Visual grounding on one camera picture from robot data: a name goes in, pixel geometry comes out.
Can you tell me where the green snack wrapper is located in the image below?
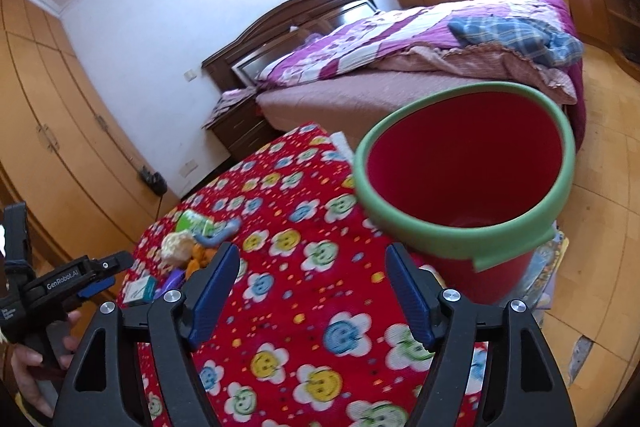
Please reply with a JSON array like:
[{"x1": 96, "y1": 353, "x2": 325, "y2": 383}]
[{"x1": 175, "y1": 209, "x2": 215, "y2": 236}]

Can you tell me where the person's left hand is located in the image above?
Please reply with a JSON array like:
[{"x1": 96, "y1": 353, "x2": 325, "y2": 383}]
[{"x1": 10, "y1": 335, "x2": 79, "y2": 418}]

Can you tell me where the purple plastic scrap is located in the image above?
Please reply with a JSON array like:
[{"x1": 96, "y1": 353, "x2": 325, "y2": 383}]
[{"x1": 154, "y1": 269, "x2": 186, "y2": 299}]

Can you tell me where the orange peel scrap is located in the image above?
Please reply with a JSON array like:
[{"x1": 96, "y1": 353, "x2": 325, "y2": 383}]
[{"x1": 186, "y1": 243, "x2": 217, "y2": 280}]

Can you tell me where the crumpled white paper ball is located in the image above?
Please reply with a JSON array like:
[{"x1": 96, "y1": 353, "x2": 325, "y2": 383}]
[{"x1": 160, "y1": 230, "x2": 196, "y2": 269}]

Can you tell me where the small green white carton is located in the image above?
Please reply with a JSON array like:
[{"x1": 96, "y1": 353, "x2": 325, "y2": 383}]
[{"x1": 122, "y1": 275, "x2": 157, "y2": 307}]

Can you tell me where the red smiley flower blanket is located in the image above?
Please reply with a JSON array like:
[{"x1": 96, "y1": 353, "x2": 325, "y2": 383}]
[{"x1": 124, "y1": 124, "x2": 434, "y2": 426}]

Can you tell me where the light wooden wardrobe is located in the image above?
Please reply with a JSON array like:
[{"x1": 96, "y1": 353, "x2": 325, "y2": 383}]
[{"x1": 1, "y1": 0, "x2": 178, "y2": 265}]

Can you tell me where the red bucket green rim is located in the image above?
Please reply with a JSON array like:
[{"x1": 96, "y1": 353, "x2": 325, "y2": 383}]
[{"x1": 354, "y1": 82, "x2": 576, "y2": 305}]

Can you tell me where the colourful book under bucket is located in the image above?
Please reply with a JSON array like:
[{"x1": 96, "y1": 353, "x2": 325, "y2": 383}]
[{"x1": 499, "y1": 230, "x2": 570, "y2": 311}]

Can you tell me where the dark wooden nightstand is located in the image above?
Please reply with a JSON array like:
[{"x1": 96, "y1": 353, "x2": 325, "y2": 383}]
[{"x1": 205, "y1": 92, "x2": 283, "y2": 161}]

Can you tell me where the clothes pile on nightstand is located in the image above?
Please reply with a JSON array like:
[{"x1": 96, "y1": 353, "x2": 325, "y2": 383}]
[{"x1": 203, "y1": 88, "x2": 256, "y2": 129}]

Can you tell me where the dark wooden headboard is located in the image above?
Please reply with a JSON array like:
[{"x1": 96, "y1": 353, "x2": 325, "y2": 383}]
[{"x1": 202, "y1": 0, "x2": 378, "y2": 91}]

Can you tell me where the bed with pink sheet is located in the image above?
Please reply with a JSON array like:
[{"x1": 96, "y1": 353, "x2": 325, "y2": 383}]
[{"x1": 254, "y1": 0, "x2": 587, "y2": 153}]

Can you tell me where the purple white patterned quilt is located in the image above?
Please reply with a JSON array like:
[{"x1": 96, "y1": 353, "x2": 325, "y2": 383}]
[{"x1": 256, "y1": 0, "x2": 575, "y2": 87}]

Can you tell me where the blue plaid cloth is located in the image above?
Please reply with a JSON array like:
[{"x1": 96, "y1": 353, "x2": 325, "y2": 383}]
[{"x1": 448, "y1": 15, "x2": 584, "y2": 68}]

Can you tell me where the black charger with cable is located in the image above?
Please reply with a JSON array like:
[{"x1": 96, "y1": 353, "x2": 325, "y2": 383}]
[{"x1": 138, "y1": 165, "x2": 168, "y2": 217}]

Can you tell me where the white wall socket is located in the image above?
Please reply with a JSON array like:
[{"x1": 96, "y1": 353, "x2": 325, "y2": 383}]
[{"x1": 179, "y1": 159, "x2": 198, "y2": 178}]

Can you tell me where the white wall switch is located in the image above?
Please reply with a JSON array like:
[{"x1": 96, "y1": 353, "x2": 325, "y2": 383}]
[{"x1": 183, "y1": 69, "x2": 198, "y2": 81}]

